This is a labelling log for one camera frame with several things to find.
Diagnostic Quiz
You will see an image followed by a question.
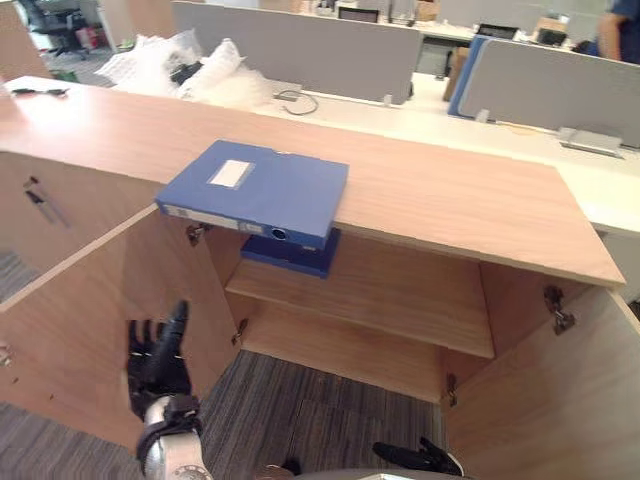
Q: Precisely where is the black office chair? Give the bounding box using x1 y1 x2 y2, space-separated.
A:
19 0 91 59

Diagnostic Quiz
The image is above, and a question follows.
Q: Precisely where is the wooden cabinet door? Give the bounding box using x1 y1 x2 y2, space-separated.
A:
442 285 640 480
0 203 241 456

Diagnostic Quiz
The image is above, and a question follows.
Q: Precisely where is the grey desk socket box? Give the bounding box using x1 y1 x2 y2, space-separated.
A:
556 126 626 160

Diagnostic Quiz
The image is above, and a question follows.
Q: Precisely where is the white bubble wrap pile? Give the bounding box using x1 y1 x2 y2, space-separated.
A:
93 28 275 109

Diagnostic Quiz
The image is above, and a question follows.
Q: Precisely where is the wooden office cabinet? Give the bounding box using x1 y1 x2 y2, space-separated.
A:
0 75 640 480

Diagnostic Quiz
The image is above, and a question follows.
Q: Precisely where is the brown cardboard box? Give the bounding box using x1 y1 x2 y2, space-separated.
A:
441 46 470 103

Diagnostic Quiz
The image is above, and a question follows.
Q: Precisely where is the blue file box folder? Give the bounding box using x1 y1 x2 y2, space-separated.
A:
155 139 351 248

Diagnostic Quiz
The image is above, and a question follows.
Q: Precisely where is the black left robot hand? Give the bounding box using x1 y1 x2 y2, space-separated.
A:
124 299 202 419

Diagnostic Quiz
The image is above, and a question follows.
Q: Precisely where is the grey cable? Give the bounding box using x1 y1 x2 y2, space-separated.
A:
272 90 320 117

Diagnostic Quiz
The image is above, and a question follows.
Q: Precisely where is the robot body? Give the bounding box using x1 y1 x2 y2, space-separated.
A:
253 457 451 480

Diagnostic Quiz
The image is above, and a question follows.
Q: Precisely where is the person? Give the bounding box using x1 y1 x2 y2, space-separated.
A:
597 0 640 64

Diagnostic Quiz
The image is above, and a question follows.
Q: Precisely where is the wooden cabinet shelf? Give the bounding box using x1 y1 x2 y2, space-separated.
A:
224 259 496 360

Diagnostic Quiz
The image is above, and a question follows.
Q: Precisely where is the grey desk partition blue edge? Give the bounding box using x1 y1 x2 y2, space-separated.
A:
447 33 640 150

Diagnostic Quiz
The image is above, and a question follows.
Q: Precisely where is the black monitor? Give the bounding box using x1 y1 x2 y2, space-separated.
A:
474 22 518 42

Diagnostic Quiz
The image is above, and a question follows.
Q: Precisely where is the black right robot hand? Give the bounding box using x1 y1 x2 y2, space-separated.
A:
372 437 466 477

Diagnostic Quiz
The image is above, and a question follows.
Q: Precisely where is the black cabinet handle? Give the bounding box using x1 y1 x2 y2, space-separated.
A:
22 175 49 209

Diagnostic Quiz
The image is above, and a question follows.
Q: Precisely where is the dark blue folder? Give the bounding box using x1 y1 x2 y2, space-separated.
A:
240 227 343 280

